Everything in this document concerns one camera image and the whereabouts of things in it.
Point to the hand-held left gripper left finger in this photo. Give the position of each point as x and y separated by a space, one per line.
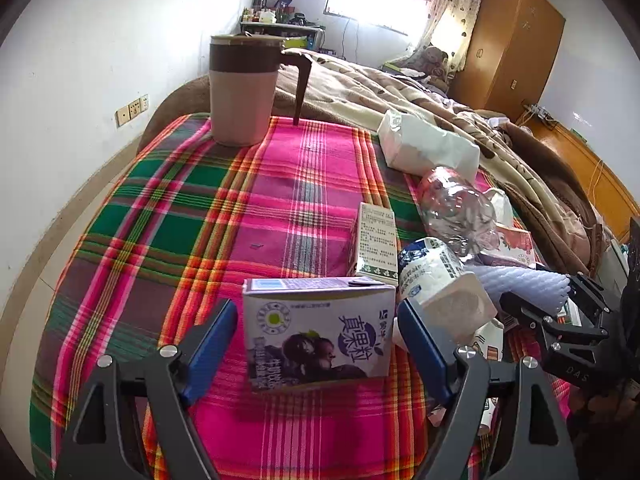
211 347

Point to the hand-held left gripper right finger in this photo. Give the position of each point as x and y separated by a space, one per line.
425 355

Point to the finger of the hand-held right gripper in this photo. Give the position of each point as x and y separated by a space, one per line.
547 332
597 305

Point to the white foam sleeve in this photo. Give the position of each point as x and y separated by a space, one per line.
520 280

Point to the white yogurt bottle blue label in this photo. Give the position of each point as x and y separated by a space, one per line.
435 270

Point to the red white carton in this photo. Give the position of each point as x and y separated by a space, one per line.
517 245

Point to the purple drink carton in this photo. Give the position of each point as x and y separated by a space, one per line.
310 330

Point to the clear plastic bottle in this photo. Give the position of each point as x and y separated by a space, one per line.
450 205

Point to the crumpled white wrapper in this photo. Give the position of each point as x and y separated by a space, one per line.
490 340

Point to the small green white box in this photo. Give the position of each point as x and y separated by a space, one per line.
375 245

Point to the wooden headboard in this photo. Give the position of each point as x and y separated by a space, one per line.
590 170

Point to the white crumpled tissue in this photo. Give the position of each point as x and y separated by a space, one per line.
501 205

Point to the plaid pink green cloth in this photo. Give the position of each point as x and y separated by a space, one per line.
175 210

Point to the white tissue pack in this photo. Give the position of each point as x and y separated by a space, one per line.
425 147

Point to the beige mug with brown lid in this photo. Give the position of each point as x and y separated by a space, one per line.
240 100

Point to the brown beige blanket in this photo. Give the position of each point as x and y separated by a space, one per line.
350 90

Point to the wooden wardrobe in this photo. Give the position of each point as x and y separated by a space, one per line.
505 45

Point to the brown teddy bear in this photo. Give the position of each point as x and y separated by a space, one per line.
432 60

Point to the cluttered shelf table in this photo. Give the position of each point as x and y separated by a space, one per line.
305 40

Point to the patterned curtain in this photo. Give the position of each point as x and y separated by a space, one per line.
450 10

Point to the beige wall socket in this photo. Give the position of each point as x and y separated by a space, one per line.
123 117
138 104

